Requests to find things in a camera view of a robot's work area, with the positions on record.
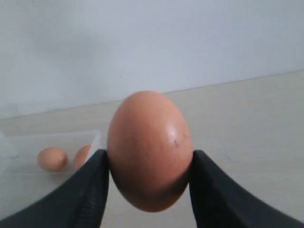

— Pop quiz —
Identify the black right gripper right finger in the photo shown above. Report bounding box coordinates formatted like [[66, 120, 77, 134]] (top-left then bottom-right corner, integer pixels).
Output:
[[189, 150, 304, 228]]

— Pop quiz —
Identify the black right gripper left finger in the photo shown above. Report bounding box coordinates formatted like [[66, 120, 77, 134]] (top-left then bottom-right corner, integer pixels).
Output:
[[0, 149, 109, 228]]

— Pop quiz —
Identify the brown egg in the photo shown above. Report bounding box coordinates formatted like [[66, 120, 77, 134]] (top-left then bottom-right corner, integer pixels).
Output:
[[107, 91, 193, 212], [37, 147, 68, 172], [73, 145, 91, 171]]

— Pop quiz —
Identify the brown egg back top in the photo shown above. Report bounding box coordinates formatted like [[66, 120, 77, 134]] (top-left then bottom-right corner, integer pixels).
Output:
[[37, 147, 68, 172]]

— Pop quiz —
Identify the clear plastic box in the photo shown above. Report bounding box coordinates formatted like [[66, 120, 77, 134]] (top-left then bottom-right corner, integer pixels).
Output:
[[0, 131, 101, 176]]

